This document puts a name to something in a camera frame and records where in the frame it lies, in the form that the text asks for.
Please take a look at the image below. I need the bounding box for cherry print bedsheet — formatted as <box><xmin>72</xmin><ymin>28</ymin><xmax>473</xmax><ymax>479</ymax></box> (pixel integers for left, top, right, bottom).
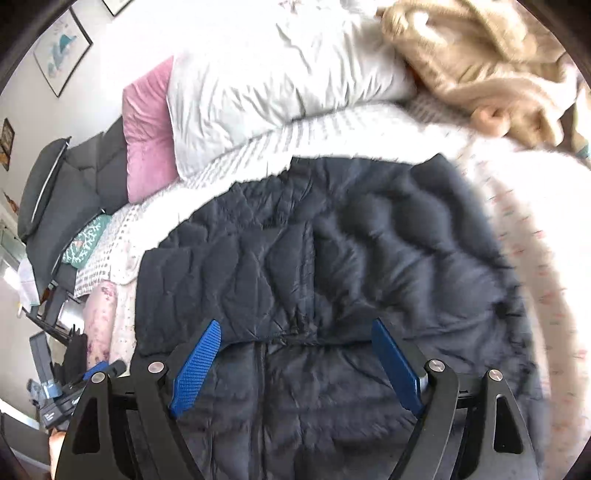
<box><xmin>108</xmin><ymin>102</ymin><xmax>591</xmax><ymax>462</ymax></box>

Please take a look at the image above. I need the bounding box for dark grey padded chair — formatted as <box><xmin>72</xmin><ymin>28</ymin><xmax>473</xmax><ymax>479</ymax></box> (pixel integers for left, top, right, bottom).
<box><xmin>16</xmin><ymin>122</ymin><xmax>130</xmax><ymax>296</ymax></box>

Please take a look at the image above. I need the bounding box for black puffer jacket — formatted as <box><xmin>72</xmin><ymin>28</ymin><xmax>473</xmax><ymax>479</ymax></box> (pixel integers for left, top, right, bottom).
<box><xmin>131</xmin><ymin>154</ymin><xmax>550</xmax><ymax>480</ymax></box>

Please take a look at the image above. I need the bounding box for framed whale picture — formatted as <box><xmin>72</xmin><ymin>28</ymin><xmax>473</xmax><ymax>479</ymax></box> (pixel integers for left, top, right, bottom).
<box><xmin>32</xmin><ymin>9</ymin><xmax>93</xmax><ymax>97</ymax></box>

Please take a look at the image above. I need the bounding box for small dark wall picture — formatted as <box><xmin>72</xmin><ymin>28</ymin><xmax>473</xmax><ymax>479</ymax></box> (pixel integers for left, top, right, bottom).
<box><xmin>0</xmin><ymin>117</ymin><xmax>13</xmax><ymax>171</ymax></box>

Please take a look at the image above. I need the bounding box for white pillow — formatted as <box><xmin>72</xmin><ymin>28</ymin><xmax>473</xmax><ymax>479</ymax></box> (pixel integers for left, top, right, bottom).
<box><xmin>166</xmin><ymin>0</ymin><xmax>416</xmax><ymax>181</ymax></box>

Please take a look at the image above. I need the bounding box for pink floral cloth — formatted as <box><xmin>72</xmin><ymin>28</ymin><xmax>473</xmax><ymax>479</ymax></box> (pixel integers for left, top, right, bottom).
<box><xmin>83</xmin><ymin>281</ymin><xmax>116</xmax><ymax>370</ymax></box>

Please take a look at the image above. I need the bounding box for teal patterned cushion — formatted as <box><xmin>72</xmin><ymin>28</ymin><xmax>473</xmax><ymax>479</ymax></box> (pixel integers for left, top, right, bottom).
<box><xmin>60</xmin><ymin>215</ymin><xmax>112</xmax><ymax>271</ymax></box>

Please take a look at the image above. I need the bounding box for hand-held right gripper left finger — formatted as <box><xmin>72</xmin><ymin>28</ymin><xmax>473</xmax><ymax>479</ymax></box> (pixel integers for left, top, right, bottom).
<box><xmin>54</xmin><ymin>319</ymin><xmax>222</xmax><ymax>480</ymax></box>

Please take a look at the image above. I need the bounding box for beige fleece blanket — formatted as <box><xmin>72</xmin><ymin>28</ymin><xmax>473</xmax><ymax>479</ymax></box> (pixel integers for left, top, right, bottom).
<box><xmin>376</xmin><ymin>0</ymin><xmax>591</xmax><ymax>155</ymax></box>

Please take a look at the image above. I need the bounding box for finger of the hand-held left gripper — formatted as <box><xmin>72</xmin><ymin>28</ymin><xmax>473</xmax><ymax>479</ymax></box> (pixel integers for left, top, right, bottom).
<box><xmin>69</xmin><ymin>360</ymin><xmax>126</xmax><ymax>386</ymax></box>

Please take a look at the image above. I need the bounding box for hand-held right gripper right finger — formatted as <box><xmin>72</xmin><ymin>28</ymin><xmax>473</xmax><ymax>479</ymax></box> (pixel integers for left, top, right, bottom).
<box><xmin>370</xmin><ymin>318</ymin><xmax>541</xmax><ymax>480</ymax></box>

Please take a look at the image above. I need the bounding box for black metal frame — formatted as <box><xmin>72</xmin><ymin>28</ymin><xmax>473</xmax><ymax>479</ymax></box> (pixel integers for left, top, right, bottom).
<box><xmin>25</xmin><ymin>284</ymin><xmax>88</xmax><ymax>344</ymax></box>

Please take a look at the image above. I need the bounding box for pink velvet pillow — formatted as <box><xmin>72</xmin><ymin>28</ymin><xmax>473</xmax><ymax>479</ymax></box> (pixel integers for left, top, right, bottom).
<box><xmin>122</xmin><ymin>55</ymin><xmax>181</xmax><ymax>204</ymax></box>

